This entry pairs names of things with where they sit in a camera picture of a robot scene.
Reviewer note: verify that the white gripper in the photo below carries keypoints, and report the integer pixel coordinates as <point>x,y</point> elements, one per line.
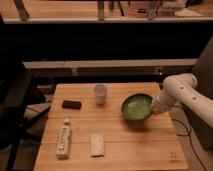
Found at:
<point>162,102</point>

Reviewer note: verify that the green ceramic bowl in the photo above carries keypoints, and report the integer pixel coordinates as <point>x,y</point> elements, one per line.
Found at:
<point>137,107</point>

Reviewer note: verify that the dark robot base panel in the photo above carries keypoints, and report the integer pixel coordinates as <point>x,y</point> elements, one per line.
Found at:
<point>203,70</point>

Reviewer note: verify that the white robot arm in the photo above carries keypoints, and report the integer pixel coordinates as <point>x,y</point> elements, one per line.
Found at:
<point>182,88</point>

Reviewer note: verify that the white paper cup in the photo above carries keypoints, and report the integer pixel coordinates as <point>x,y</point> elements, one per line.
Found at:
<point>100,93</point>

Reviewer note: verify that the wooden table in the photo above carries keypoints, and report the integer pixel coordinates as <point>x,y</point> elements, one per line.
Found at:
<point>151,145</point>

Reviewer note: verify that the black rectangular block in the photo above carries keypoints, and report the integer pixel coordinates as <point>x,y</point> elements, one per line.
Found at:
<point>71,104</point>

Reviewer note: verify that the black chair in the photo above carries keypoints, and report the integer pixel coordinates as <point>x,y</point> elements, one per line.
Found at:
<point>13,124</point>

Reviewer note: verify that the long grey shelf rail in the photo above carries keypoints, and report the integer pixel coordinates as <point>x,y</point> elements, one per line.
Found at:
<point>108,63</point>

